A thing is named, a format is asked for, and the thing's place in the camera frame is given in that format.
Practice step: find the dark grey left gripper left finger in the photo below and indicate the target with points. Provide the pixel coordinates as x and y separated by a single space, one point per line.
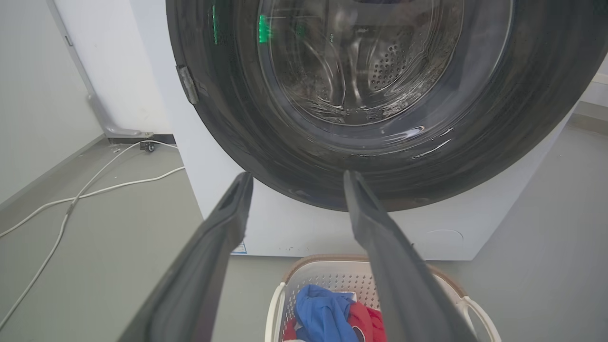
190 285

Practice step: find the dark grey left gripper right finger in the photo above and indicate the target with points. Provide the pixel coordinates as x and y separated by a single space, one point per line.
403 285

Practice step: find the white washing machine body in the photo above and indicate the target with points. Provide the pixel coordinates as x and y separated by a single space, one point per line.
304 232

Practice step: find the black round washing machine door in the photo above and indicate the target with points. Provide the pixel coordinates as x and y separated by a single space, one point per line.
498 142

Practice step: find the grey door latch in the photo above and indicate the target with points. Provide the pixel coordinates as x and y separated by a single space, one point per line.
188 84

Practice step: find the steel washing drum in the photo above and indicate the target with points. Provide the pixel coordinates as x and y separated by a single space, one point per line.
361 61

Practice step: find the red garment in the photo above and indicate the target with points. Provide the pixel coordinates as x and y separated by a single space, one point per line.
365 323

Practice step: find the white plastic laundry basket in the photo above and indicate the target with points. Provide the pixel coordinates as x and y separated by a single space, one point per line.
332 280

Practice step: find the blue garment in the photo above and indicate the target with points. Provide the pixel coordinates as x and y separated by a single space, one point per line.
323 316

